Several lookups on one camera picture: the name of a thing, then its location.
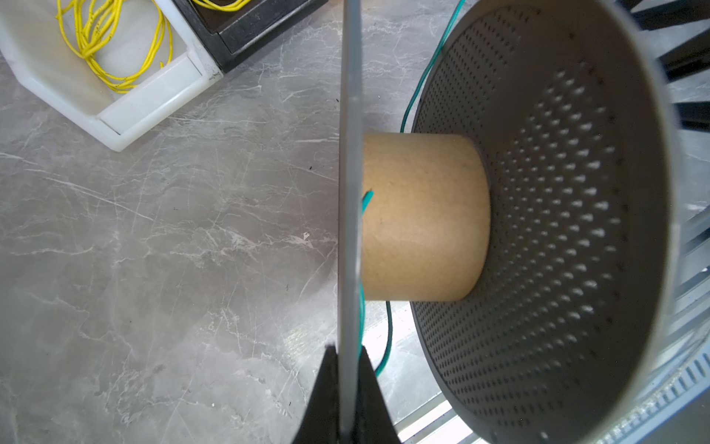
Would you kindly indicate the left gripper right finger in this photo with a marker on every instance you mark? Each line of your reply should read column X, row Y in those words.
column 372, row 421

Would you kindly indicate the black plastic bin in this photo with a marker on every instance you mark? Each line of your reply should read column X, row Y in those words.
column 232, row 37

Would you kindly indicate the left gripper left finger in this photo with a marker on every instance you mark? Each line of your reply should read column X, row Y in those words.
column 320, row 423

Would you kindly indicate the white plastic bin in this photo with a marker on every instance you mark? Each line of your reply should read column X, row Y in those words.
column 114, row 68

